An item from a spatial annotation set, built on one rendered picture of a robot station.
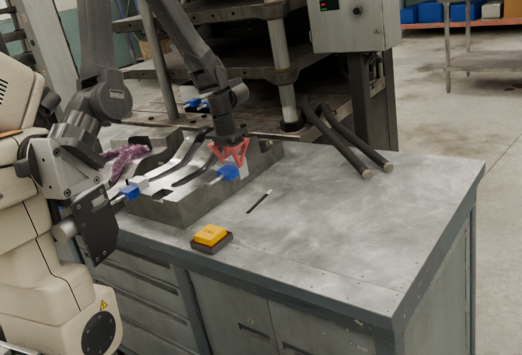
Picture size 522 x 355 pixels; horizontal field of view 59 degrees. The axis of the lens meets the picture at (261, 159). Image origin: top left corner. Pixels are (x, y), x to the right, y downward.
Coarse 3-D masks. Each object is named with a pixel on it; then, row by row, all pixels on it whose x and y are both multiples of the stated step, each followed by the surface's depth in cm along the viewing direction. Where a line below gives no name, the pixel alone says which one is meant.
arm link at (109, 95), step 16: (80, 0) 89; (96, 0) 89; (80, 16) 89; (96, 16) 89; (80, 32) 90; (96, 32) 89; (112, 32) 92; (96, 48) 88; (112, 48) 91; (96, 64) 87; (112, 64) 90; (80, 80) 90; (96, 80) 93; (112, 80) 88; (96, 96) 85; (112, 96) 87; (128, 96) 90; (96, 112) 86; (112, 112) 87; (128, 112) 90
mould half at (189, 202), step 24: (264, 144) 159; (168, 168) 149; (192, 168) 146; (216, 168) 141; (264, 168) 153; (144, 192) 133; (192, 192) 128; (216, 192) 136; (144, 216) 137; (168, 216) 130; (192, 216) 129
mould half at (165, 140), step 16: (144, 128) 186; (160, 128) 182; (176, 128) 178; (112, 144) 180; (160, 144) 172; (176, 144) 177; (112, 160) 162; (144, 160) 158; (160, 160) 167; (128, 176) 153; (112, 192) 146; (64, 208) 148
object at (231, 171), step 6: (240, 156) 126; (228, 162) 125; (234, 162) 124; (246, 162) 126; (222, 168) 124; (228, 168) 123; (234, 168) 123; (240, 168) 124; (246, 168) 126; (222, 174) 122; (228, 174) 121; (234, 174) 123; (240, 174) 124; (246, 174) 127; (216, 180) 120; (228, 180) 122; (210, 186) 119
